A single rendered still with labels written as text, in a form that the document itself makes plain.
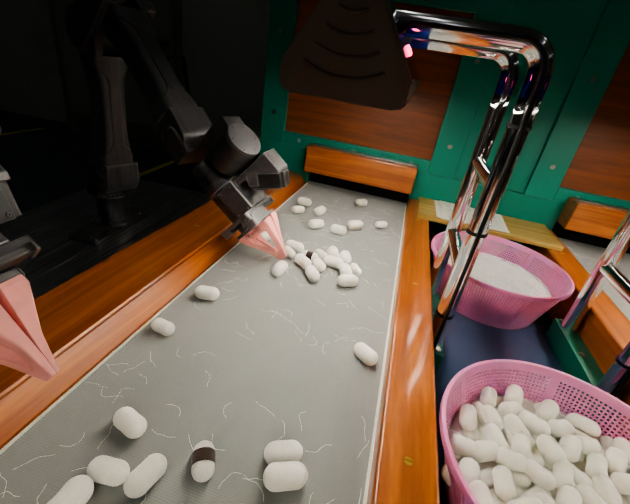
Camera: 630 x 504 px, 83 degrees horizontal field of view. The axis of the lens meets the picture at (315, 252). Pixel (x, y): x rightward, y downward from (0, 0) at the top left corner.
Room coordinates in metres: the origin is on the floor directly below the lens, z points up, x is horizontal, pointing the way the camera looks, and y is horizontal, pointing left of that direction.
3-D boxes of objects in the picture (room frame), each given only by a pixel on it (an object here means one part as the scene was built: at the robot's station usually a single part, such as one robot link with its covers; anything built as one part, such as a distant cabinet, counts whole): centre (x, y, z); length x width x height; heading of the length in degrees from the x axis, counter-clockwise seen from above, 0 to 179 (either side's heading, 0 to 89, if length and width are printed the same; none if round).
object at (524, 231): (0.87, -0.41, 0.77); 0.33 x 0.15 x 0.01; 79
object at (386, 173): (0.98, -0.08, 0.83); 0.30 x 0.06 x 0.07; 79
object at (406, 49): (0.54, -0.06, 1.08); 0.62 x 0.08 x 0.07; 169
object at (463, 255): (0.52, -0.14, 0.90); 0.20 x 0.19 x 0.45; 169
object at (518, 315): (0.65, -0.37, 0.72); 0.27 x 0.27 x 0.10
